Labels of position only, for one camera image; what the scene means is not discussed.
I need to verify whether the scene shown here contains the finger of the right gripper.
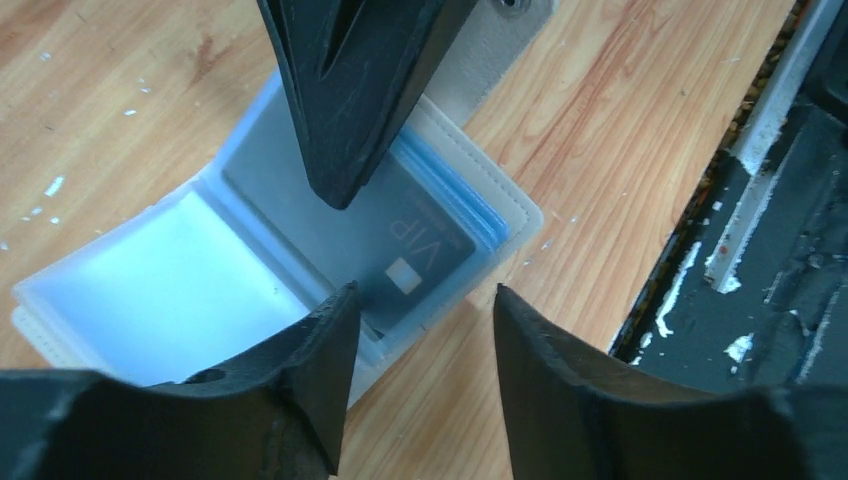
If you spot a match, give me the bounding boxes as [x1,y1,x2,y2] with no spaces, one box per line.
[258,0,476,210]

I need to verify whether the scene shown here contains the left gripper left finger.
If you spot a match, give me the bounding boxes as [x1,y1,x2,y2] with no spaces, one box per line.
[1,282,361,479]

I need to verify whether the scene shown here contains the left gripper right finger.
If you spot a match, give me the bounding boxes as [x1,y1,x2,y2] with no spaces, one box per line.
[493,285,847,479]

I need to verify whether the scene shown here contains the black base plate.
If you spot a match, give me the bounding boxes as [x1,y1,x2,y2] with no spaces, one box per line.
[608,1,847,392]

